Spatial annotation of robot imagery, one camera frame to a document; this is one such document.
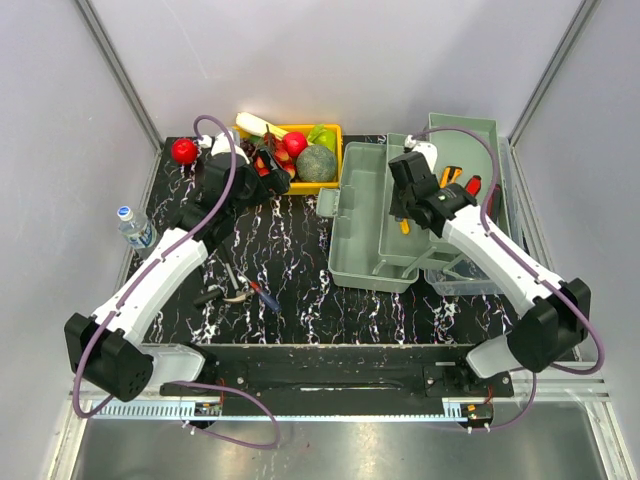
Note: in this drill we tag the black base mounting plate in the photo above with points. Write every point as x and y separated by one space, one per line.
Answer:
346 381

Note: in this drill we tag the dark purple grape bunch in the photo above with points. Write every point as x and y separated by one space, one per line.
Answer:
248 147

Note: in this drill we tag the red handled pliers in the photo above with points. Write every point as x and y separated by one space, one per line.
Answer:
474 185

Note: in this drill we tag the green netted melon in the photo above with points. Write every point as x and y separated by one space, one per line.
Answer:
316 164

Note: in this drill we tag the blue red screwdriver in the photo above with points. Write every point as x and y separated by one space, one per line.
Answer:
267 299

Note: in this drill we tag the red lychee fruit bunch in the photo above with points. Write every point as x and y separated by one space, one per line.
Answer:
284 160

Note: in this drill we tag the red apple in tray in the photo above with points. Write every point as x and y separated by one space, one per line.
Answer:
295 143

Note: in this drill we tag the plastic water bottle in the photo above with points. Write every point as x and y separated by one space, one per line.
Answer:
138 230

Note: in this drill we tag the aluminium frame rail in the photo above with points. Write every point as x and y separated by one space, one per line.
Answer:
97 404

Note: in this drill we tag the yellow utility knife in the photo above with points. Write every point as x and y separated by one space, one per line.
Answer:
404 226

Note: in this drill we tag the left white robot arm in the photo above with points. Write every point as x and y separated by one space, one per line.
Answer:
105 348

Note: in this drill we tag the orange handled tool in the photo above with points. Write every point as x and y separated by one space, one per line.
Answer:
450 175

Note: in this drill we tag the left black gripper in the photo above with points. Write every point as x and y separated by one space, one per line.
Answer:
276 181

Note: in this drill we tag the green pepper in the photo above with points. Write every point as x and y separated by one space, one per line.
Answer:
321 135

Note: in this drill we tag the silver pliers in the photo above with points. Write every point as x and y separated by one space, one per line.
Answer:
241 292

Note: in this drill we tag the red apple on table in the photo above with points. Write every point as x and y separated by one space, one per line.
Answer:
184 151

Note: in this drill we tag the yellow plastic tray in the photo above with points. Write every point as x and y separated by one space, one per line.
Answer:
306 188

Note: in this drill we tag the white radish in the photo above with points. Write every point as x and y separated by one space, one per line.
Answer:
257 126

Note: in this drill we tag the black handled tool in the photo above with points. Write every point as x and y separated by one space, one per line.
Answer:
211 295

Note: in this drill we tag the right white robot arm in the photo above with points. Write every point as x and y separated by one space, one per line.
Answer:
552 311

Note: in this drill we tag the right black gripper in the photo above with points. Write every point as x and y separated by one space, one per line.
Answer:
395 208

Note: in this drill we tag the clear plastic tool box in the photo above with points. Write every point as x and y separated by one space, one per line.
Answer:
368 250

